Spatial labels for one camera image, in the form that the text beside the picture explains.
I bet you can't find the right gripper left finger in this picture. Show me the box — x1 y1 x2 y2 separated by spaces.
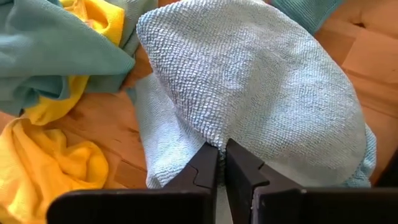
46 142 219 224

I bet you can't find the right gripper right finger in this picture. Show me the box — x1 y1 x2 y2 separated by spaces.
224 138 398 224

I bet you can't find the light blue microfiber towel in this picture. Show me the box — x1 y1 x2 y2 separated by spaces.
133 0 377 224

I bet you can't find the yellow microfiber towel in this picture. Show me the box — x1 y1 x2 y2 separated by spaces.
0 0 126 224

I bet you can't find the teal microfiber towel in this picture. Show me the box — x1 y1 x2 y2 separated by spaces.
0 0 159 116

